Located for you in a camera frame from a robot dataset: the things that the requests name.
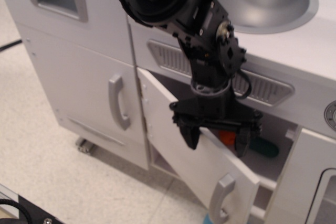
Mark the silver fridge logo badge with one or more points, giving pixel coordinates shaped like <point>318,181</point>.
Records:
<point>96,132</point>

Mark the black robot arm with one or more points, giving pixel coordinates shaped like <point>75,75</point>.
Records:
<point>206,37</point>

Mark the silver vent grille panel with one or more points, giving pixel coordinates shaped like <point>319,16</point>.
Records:
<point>267,91</point>

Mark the white oven door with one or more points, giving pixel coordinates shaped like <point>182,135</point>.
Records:
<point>304,180</point>

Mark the black oven dial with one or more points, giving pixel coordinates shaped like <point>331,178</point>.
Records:
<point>329,115</point>

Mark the black metal base plate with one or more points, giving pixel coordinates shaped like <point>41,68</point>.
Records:
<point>27,212</point>

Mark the silver cabinet door handle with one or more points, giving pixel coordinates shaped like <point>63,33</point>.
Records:
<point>223,188</point>

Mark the green toy cucumber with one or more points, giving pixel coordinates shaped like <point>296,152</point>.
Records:
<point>264,147</point>

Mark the white cabinet door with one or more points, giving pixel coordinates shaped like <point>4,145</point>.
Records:
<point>219,179</point>

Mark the orange toy carrot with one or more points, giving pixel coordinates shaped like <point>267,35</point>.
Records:
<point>227,137</point>

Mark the aluminium extrusion foot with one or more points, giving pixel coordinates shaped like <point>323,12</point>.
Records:
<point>85,146</point>

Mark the silver fridge door handle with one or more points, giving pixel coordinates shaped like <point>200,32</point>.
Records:
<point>115,86</point>

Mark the blue ball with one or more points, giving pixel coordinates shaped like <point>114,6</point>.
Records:
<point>207,220</point>

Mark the white toy kitchen cabinet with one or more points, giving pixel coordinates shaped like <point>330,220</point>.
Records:
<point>291,64</point>

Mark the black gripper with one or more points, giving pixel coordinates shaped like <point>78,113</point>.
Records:
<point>221,113</point>

